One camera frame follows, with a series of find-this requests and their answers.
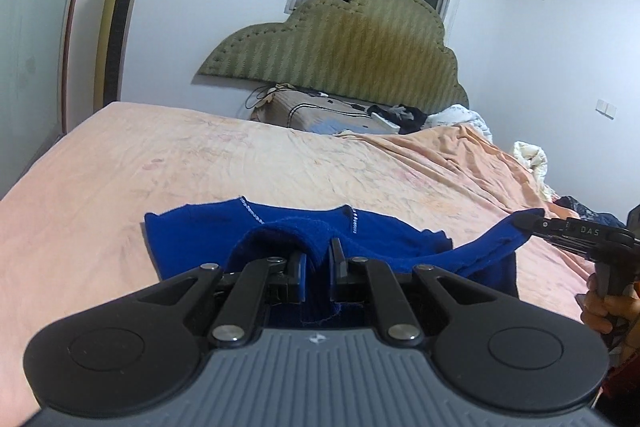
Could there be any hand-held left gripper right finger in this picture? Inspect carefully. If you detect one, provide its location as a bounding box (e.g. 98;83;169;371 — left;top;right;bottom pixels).
327;238;497;347

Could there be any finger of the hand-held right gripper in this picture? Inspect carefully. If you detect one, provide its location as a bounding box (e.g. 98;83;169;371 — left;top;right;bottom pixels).
509;209;572;242

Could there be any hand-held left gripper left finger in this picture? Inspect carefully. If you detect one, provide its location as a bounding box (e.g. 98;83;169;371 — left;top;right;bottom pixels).
132;251;308;349

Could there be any blue knit sweater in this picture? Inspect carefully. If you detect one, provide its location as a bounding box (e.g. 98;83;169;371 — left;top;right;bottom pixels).
144;196;547;329

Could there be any dark clothes pile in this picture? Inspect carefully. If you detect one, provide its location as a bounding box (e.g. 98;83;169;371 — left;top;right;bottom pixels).
367;103;429;136

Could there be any person's right hand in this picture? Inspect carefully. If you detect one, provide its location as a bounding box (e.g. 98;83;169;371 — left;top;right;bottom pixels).
581;274;640;349

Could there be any dark patterned cloth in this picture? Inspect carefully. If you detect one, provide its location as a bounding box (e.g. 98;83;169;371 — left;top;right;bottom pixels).
552;194;629;229

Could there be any cream crumpled cloth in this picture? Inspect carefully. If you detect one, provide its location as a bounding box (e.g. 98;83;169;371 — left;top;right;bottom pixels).
510;140;557;204

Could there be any white crumpled blanket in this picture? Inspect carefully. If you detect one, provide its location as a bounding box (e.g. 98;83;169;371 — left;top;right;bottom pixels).
425;104;497;144

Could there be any brown patterned pillow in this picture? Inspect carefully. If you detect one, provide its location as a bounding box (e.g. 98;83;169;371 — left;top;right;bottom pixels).
250;83;402;138

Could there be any pink bed sheet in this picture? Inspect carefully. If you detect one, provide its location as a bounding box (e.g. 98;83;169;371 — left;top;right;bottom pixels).
0;101;603;427

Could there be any green padded headboard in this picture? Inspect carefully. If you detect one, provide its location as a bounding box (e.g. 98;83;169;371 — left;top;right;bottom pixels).
192;0;471;114

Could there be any gold tower air conditioner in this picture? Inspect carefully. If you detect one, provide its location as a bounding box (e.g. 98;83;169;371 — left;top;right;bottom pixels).
93;0;148;112

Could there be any black cable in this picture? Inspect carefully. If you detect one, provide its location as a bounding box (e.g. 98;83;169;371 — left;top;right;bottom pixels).
244;84;286;112

